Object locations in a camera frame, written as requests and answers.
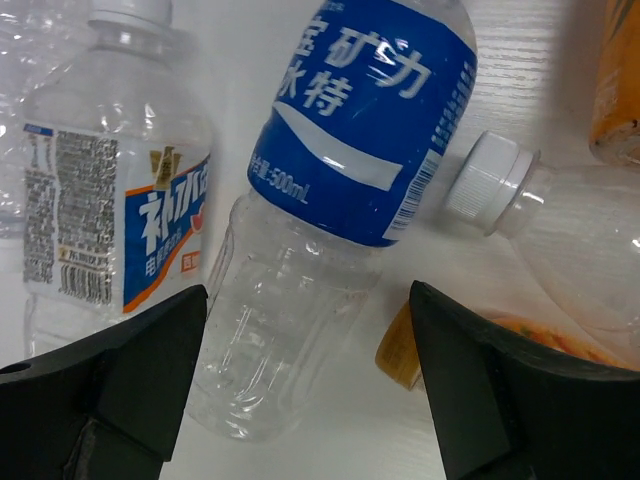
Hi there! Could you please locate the blue label clear bottle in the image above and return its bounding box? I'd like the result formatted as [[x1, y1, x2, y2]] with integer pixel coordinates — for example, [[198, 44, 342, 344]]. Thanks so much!
[[187, 1, 477, 442]]

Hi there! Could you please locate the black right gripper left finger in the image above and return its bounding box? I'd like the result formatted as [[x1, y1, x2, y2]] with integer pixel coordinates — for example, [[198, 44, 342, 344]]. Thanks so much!
[[1, 285, 207, 479]]

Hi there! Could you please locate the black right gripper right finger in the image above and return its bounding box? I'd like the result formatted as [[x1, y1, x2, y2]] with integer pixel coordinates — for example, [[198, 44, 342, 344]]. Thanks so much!
[[409, 281, 639, 479]]

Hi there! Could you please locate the green label clear bottle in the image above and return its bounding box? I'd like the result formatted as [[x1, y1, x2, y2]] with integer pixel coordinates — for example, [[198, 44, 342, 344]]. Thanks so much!
[[444, 131, 639, 332]]

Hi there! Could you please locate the white label clear bottle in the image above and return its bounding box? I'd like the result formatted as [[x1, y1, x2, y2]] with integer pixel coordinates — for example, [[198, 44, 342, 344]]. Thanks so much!
[[23, 1, 212, 357]]

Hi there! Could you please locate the orange juice bottle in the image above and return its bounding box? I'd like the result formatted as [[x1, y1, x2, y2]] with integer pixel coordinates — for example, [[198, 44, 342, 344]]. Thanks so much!
[[375, 301, 628, 392], [589, 1, 639, 167]]

